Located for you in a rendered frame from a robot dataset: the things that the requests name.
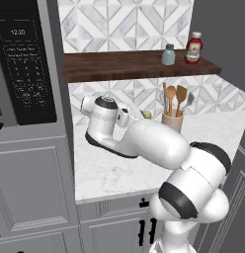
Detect grey drawer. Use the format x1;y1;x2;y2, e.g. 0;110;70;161
0;226;83;253
77;196;152;221

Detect black drawer handle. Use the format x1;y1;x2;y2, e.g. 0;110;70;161
138;198;151;209

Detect metal whisk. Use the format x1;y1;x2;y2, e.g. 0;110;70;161
159;82;170;115

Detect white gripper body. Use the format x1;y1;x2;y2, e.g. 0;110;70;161
126;104;142;123

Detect wooden spatula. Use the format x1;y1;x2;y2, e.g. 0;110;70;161
175;84;189;118

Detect grey base cabinet door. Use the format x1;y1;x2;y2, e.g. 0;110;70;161
79;211;152;253

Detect wooden spoon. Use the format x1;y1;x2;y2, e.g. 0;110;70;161
166;85;178;117

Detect black cabinet door handle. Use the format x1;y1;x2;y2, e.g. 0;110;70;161
148;216;158;246
137;219;146;247

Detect black microwave oven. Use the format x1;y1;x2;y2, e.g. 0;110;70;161
0;0;58;130

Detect beige utensil pot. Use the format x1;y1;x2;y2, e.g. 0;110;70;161
161;110;185;134

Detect dark wooden shelf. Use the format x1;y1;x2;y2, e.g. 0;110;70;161
62;48;223;84

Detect grey side cabinet panel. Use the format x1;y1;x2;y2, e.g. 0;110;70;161
193;122;245;253

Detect grey bottom drawer front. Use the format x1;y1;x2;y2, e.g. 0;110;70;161
0;226;83;253

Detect blue-grey shaker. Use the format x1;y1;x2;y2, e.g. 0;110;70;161
161;43;177;66

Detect grey tall cabinet door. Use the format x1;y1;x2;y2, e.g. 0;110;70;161
0;133;79;241

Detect red condiment bottle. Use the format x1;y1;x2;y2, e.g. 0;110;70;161
184;31;204;66

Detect grey spatula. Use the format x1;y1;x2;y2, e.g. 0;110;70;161
182;92;196;115

